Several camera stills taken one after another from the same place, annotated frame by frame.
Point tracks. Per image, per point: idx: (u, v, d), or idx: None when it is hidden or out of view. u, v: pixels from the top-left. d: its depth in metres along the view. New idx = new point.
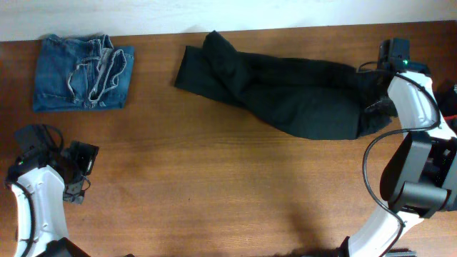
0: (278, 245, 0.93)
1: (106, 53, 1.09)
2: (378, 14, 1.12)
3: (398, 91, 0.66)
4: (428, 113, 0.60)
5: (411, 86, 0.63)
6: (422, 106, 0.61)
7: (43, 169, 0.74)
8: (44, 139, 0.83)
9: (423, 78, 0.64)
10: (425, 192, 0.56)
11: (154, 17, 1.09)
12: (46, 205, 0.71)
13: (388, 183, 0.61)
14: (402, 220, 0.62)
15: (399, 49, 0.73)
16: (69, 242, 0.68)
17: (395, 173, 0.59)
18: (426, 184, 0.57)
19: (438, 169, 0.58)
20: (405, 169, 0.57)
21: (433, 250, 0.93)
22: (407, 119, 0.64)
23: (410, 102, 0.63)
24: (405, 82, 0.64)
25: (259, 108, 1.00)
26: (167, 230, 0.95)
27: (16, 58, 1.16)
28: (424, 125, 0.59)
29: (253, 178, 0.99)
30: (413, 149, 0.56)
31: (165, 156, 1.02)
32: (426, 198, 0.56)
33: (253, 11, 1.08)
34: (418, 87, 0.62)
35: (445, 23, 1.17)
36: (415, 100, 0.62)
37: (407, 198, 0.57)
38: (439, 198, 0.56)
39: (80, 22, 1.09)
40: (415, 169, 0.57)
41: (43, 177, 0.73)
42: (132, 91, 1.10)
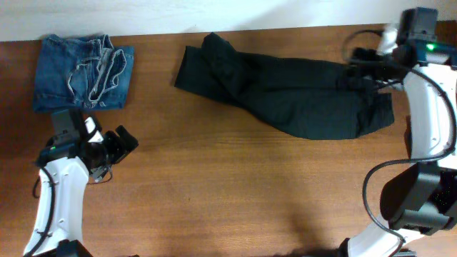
0: (279, 245, 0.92)
1: (105, 53, 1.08)
2: (378, 14, 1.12)
3: (415, 95, 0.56)
4: (444, 134, 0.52)
5: (430, 92, 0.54)
6: (437, 123, 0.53)
7: (73, 160, 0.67)
8: (78, 121, 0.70)
9: (443, 78, 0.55)
10: (425, 215, 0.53)
11: (154, 17, 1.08)
12: (66, 198, 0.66)
13: (387, 202, 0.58)
14: (402, 235, 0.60)
15: (423, 23, 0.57)
16: (81, 248, 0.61)
17: (395, 197, 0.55)
18: (428, 208, 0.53)
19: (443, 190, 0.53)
20: (409, 201, 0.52)
21: (434, 250, 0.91)
22: (419, 134, 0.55)
23: (426, 115, 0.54)
24: (425, 83, 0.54)
25: (259, 108, 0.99)
26: (166, 231, 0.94)
27: (16, 58, 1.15)
28: (435, 151, 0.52)
29: (253, 178, 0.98)
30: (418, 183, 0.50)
31: (165, 156, 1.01)
32: (427, 220, 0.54)
33: (253, 12, 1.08)
34: (440, 93, 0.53)
35: (446, 22, 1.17)
36: (431, 116, 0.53)
37: (406, 220, 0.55)
38: (440, 220, 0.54)
39: (80, 22, 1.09)
40: (418, 199, 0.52)
41: (70, 168, 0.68)
42: (132, 91, 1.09)
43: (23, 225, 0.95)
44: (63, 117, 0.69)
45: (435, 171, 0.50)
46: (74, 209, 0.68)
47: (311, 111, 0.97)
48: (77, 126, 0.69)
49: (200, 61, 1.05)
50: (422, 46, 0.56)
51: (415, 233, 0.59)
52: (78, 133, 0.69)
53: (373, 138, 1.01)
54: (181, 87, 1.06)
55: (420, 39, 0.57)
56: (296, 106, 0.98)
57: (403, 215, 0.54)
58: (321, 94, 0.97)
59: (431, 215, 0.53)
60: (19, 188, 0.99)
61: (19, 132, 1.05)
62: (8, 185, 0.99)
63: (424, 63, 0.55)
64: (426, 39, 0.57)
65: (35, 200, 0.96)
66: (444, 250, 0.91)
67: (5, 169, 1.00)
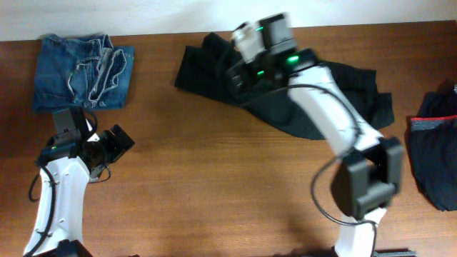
0: (280, 245, 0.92)
1: (106, 53, 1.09)
2: (376, 14, 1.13)
3: (306, 102, 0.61)
4: (345, 121, 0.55)
5: (315, 92, 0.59)
6: (335, 114, 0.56)
7: (74, 159, 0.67)
8: (78, 122, 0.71)
9: (315, 78, 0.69)
10: (377, 195, 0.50)
11: (154, 17, 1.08)
12: (66, 198, 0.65)
13: (338, 200, 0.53)
14: (371, 220, 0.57)
15: (281, 31, 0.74)
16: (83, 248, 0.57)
17: (343, 193, 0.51)
18: (373, 186, 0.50)
19: (379, 165, 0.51)
20: (355, 193, 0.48)
21: (434, 250, 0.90)
22: (328, 132, 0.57)
23: (323, 111, 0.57)
24: (306, 88, 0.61)
25: (259, 108, 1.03)
26: (166, 231, 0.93)
27: (16, 58, 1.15)
28: (350, 138, 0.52)
29: (253, 178, 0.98)
30: (353, 175, 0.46)
31: (165, 155, 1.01)
32: (380, 198, 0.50)
33: (253, 12, 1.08)
34: (321, 90, 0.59)
35: (443, 23, 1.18)
36: (326, 111, 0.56)
37: (365, 209, 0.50)
38: (390, 190, 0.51)
39: (80, 22, 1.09)
40: (362, 185, 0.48)
41: (71, 167, 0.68)
42: (132, 91, 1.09)
43: (21, 225, 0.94)
44: (63, 118, 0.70)
45: (358, 156, 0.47)
46: (73, 211, 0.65)
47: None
48: (77, 126, 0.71)
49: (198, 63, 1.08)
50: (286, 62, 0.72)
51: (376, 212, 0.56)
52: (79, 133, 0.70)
53: None
54: (183, 88, 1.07)
55: (284, 45, 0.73)
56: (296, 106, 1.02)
57: (360, 208, 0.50)
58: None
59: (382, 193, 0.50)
60: (17, 187, 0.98)
61: (18, 131, 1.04)
62: (6, 185, 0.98)
63: (295, 73, 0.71)
64: (288, 44, 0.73)
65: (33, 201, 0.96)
66: (443, 250, 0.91)
67: (3, 169, 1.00)
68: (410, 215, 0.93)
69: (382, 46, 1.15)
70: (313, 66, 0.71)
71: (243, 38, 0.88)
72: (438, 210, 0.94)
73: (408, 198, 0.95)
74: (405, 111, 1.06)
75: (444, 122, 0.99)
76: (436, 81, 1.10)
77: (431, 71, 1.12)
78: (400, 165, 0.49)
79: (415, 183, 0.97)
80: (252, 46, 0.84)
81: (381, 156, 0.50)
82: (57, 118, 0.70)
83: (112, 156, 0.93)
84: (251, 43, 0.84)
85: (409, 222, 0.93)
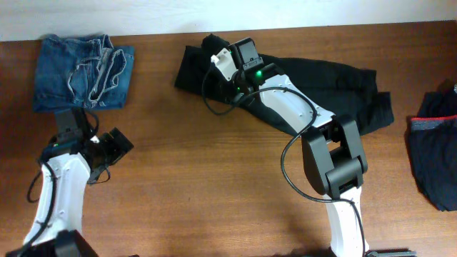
0: (279, 245, 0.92)
1: (106, 53, 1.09)
2: (377, 14, 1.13)
3: (275, 103, 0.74)
4: (302, 108, 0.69)
5: (277, 92, 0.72)
6: (295, 107, 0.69)
7: (74, 155, 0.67)
8: (80, 122, 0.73)
9: (279, 81, 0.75)
10: (343, 169, 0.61)
11: (154, 18, 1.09)
12: (67, 190, 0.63)
13: (313, 180, 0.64)
14: (348, 199, 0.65)
15: (249, 52, 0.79)
16: (81, 240, 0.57)
17: (313, 170, 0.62)
18: (338, 162, 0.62)
19: (342, 144, 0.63)
20: (320, 165, 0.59)
21: (434, 250, 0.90)
22: (293, 121, 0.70)
23: (284, 103, 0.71)
24: (271, 91, 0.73)
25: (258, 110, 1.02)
26: (166, 231, 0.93)
27: (16, 58, 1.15)
28: (307, 121, 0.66)
29: (253, 178, 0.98)
30: (314, 147, 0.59)
31: (165, 155, 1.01)
32: (346, 173, 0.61)
33: (252, 12, 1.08)
34: (283, 90, 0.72)
35: (443, 23, 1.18)
36: (288, 103, 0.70)
37: (335, 183, 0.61)
38: (355, 165, 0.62)
39: (80, 22, 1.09)
40: (325, 158, 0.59)
41: (71, 163, 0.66)
42: (132, 91, 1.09)
43: (21, 225, 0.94)
44: (65, 118, 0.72)
45: (316, 133, 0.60)
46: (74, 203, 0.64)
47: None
48: (79, 126, 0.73)
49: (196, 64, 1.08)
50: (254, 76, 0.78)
51: (355, 190, 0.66)
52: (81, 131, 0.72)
53: (373, 138, 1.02)
54: (181, 87, 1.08)
55: (253, 64, 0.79)
56: None
57: (330, 182, 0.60)
58: (318, 93, 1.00)
59: (348, 168, 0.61)
60: (18, 187, 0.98)
61: (18, 131, 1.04)
62: (7, 185, 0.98)
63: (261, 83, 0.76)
64: (255, 63, 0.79)
65: (34, 201, 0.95)
66: (443, 250, 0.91)
67: (3, 168, 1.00)
68: (409, 215, 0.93)
69: (382, 46, 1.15)
70: (275, 74, 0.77)
71: (218, 62, 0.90)
72: (438, 210, 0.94)
73: (408, 198, 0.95)
74: (405, 111, 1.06)
75: (445, 122, 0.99)
76: (436, 81, 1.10)
77: (432, 71, 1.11)
78: (355, 140, 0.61)
79: (415, 183, 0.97)
80: (230, 68, 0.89)
81: (340, 134, 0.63)
82: (59, 118, 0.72)
83: (113, 158, 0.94)
84: (228, 65, 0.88)
85: (409, 223, 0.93)
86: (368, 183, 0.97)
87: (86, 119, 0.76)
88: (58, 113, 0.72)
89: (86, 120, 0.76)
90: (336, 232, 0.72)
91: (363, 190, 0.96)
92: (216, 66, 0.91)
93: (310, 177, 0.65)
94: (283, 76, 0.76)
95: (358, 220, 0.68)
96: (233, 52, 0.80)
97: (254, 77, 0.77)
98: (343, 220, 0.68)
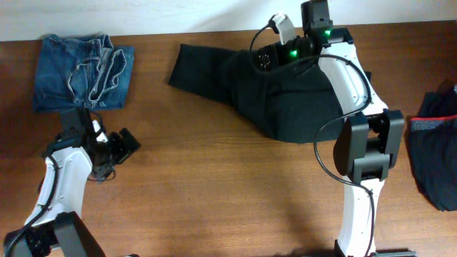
0: (279, 245, 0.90)
1: (106, 53, 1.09)
2: (375, 14, 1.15)
3: (332, 72, 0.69)
4: (358, 91, 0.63)
5: (339, 61, 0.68)
6: (353, 84, 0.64)
7: (76, 148, 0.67)
8: (83, 120, 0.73)
9: (345, 52, 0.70)
10: (370, 157, 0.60)
11: (153, 17, 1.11)
12: (69, 179, 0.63)
13: (338, 158, 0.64)
14: (368, 188, 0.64)
15: (320, 12, 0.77)
16: (81, 221, 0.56)
17: (343, 150, 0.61)
18: (370, 152, 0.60)
19: (380, 138, 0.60)
20: (352, 150, 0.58)
21: (435, 250, 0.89)
22: (341, 97, 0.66)
23: (340, 74, 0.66)
24: (333, 59, 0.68)
25: (249, 111, 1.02)
26: (166, 230, 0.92)
27: (16, 57, 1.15)
28: (359, 104, 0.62)
29: (253, 178, 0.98)
30: (355, 133, 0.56)
31: (164, 155, 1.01)
32: (373, 163, 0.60)
33: (250, 12, 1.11)
34: (345, 62, 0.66)
35: (442, 23, 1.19)
36: (346, 75, 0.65)
37: (359, 169, 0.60)
38: (385, 160, 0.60)
39: (80, 21, 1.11)
40: (360, 145, 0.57)
41: (73, 153, 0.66)
42: (132, 91, 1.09)
43: (19, 224, 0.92)
44: (68, 116, 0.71)
45: (363, 120, 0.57)
46: (75, 190, 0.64)
47: (293, 116, 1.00)
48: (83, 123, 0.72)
49: (213, 61, 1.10)
50: (322, 34, 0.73)
51: (377, 183, 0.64)
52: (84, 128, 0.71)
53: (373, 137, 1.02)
54: (181, 86, 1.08)
55: (320, 26, 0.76)
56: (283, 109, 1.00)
57: (355, 165, 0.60)
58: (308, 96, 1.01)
59: (375, 159, 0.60)
60: (16, 186, 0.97)
61: (18, 132, 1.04)
62: (5, 184, 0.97)
63: (326, 44, 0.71)
64: (324, 24, 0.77)
65: (32, 200, 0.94)
66: (445, 250, 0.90)
67: (3, 168, 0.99)
68: (409, 215, 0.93)
69: (381, 45, 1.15)
70: (344, 42, 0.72)
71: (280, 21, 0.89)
72: (438, 210, 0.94)
73: (408, 198, 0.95)
74: (405, 111, 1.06)
75: (445, 122, 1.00)
76: (437, 81, 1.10)
77: (432, 71, 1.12)
78: (397, 138, 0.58)
79: (415, 183, 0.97)
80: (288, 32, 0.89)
81: (383, 128, 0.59)
82: (63, 117, 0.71)
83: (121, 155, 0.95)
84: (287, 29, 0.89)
85: (409, 222, 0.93)
86: None
87: (88, 118, 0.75)
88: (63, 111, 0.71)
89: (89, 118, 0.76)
90: (346, 223, 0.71)
91: None
92: (275, 25, 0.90)
93: (335, 155, 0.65)
94: (349, 45, 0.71)
95: (371, 213, 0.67)
96: (303, 11, 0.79)
97: (320, 35, 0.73)
98: (357, 210, 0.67)
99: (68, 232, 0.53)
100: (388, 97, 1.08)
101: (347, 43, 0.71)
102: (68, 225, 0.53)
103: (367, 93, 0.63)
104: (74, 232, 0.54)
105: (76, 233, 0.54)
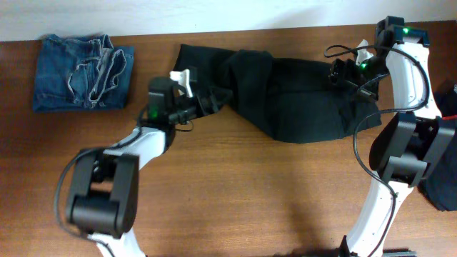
0: (279, 245, 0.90)
1: (106, 53, 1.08)
2: (375, 12, 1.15)
3: (395, 68, 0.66)
4: (418, 91, 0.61)
5: (407, 60, 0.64)
6: (413, 86, 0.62)
7: (158, 133, 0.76)
8: (168, 100, 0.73)
9: (416, 52, 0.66)
10: (407, 159, 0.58)
11: (153, 18, 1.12)
12: (142, 143, 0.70)
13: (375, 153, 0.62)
14: (394, 190, 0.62)
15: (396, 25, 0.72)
16: (138, 169, 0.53)
17: (382, 145, 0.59)
18: (408, 155, 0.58)
19: (423, 145, 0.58)
20: (392, 144, 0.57)
21: (434, 250, 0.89)
22: (398, 96, 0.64)
23: (403, 74, 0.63)
24: (403, 57, 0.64)
25: (248, 113, 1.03)
26: (166, 231, 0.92)
27: (16, 57, 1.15)
28: (413, 105, 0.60)
29: (253, 178, 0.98)
30: (399, 128, 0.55)
31: (165, 156, 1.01)
32: (408, 167, 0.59)
33: (250, 13, 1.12)
34: (413, 62, 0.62)
35: (440, 23, 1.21)
36: (408, 76, 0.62)
37: (392, 168, 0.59)
38: (422, 167, 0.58)
39: (81, 21, 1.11)
40: (401, 143, 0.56)
41: (156, 132, 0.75)
42: (132, 91, 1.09)
43: (21, 223, 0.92)
44: (155, 98, 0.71)
45: (412, 118, 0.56)
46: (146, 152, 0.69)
47: (293, 117, 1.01)
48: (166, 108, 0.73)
49: (213, 62, 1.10)
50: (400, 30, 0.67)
51: (405, 189, 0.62)
52: (168, 105, 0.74)
53: (373, 138, 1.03)
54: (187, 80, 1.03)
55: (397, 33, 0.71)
56: (283, 110, 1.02)
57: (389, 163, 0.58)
58: (306, 97, 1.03)
59: (411, 163, 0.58)
60: (16, 186, 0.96)
61: (18, 131, 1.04)
62: (6, 183, 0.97)
63: (399, 41, 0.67)
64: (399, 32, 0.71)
65: (33, 200, 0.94)
66: (444, 250, 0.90)
67: (3, 168, 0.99)
68: (409, 215, 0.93)
69: None
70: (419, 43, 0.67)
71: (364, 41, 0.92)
72: (438, 210, 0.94)
73: (408, 198, 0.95)
74: None
75: None
76: (437, 81, 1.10)
77: (433, 71, 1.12)
78: (441, 148, 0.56)
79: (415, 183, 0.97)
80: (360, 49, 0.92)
81: (429, 135, 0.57)
82: (151, 98, 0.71)
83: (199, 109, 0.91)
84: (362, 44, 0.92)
85: (409, 222, 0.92)
86: (368, 184, 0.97)
87: (173, 94, 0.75)
88: (150, 92, 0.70)
89: (173, 95, 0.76)
90: (361, 219, 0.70)
91: (363, 190, 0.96)
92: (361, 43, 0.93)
93: (373, 149, 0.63)
94: (423, 50, 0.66)
95: (389, 215, 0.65)
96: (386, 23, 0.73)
97: (395, 28, 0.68)
98: (377, 208, 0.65)
99: (128, 170, 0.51)
100: (388, 98, 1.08)
101: (423, 46, 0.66)
102: (132, 163, 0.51)
103: (425, 96, 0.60)
104: (131, 172, 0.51)
105: (131, 175, 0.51)
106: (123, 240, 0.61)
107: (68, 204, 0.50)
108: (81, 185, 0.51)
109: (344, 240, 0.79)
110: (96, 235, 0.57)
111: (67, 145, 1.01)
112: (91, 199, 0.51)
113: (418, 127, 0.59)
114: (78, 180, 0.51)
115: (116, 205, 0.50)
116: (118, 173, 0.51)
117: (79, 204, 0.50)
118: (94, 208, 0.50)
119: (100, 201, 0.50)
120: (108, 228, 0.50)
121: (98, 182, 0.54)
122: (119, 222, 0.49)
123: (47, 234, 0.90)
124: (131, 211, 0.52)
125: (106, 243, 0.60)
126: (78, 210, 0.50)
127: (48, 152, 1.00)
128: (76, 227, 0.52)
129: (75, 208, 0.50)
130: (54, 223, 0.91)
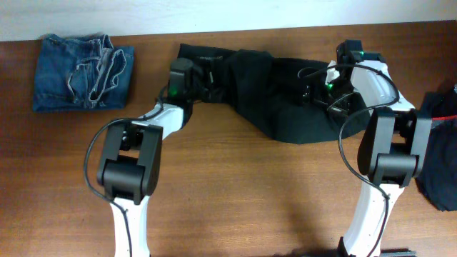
0: (280, 245, 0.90)
1: (106, 53, 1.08)
2: (373, 12, 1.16)
3: (362, 83, 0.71)
4: (388, 91, 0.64)
5: (370, 72, 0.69)
6: (380, 88, 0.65)
7: (178, 108, 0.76)
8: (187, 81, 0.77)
9: (378, 66, 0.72)
10: (396, 159, 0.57)
11: (153, 17, 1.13)
12: (165, 116, 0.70)
13: (362, 155, 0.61)
14: (385, 193, 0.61)
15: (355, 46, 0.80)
16: (161, 143, 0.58)
17: (368, 145, 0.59)
18: (397, 153, 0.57)
19: (405, 142, 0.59)
20: (376, 142, 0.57)
21: (434, 250, 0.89)
22: (370, 103, 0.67)
23: (370, 83, 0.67)
24: (365, 70, 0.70)
25: (246, 113, 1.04)
26: (167, 231, 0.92)
27: (16, 57, 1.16)
28: (385, 101, 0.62)
29: (253, 178, 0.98)
30: (380, 125, 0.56)
31: (165, 156, 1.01)
32: (398, 168, 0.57)
33: (249, 12, 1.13)
34: (375, 72, 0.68)
35: (440, 23, 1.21)
36: (374, 82, 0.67)
37: (381, 172, 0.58)
38: (411, 166, 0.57)
39: (81, 21, 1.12)
40: (385, 140, 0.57)
41: (176, 108, 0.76)
42: (132, 91, 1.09)
43: (22, 223, 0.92)
44: (176, 78, 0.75)
45: (390, 113, 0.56)
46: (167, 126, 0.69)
47: (292, 117, 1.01)
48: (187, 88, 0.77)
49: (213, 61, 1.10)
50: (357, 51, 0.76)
51: (396, 190, 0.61)
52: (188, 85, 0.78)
53: None
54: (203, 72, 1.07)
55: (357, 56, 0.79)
56: (280, 110, 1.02)
57: (378, 163, 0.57)
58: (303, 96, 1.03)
59: (400, 163, 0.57)
60: (17, 186, 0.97)
61: (19, 130, 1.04)
62: (9, 183, 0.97)
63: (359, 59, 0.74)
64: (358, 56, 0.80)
65: (35, 199, 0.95)
66: (445, 250, 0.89)
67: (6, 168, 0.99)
68: (409, 215, 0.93)
69: (381, 45, 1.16)
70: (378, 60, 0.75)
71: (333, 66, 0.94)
72: (438, 210, 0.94)
73: (408, 198, 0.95)
74: None
75: (445, 122, 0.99)
76: (438, 81, 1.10)
77: (433, 71, 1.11)
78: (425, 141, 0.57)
79: (415, 183, 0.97)
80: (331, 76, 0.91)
81: (409, 130, 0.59)
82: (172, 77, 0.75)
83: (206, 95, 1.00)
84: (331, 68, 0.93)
85: (409, 223, 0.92)
86: None
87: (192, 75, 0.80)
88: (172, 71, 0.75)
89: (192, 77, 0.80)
90: (357, 222, 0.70)
91: None
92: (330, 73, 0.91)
93: (360, 153, 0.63)
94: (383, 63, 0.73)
95: (383, 217, 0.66)
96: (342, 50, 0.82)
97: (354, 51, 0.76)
98: (370, 211, 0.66)
99: (153, 142, 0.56)
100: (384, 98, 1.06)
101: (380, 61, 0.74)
102: (157, 135, 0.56)
103: (395, 94, 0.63)
104: (156, 143, 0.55)
105: (156, 145, 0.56)
106: (142, 207, 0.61)
107: (101, 166, 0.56)
108: (113, 151, 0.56)
109: (342, 241, 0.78)
110: (118, 199, 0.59)
111: (68, 145, 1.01)
112: (120, 163, 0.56)
113: (399, 122, 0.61)
114: (111, 145, 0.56)
115: (142, 170, 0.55)
116: (143, 144, 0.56)
117: (111, 167, 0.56)
118: (124, 173, 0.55)
119: (128, 166, 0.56)
120: (133, 190, 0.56)
121: (126, 149, 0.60)
122: (144, 185, 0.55)
123: (48, 233, 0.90)
124: (153, 177, 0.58)
125: (126, 210, 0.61)
126: (111, 173, 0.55)
127: (48, 151, 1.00)
128: (106, 190, 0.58)
129: (107, 170, 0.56)
130: (56, 223, 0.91)
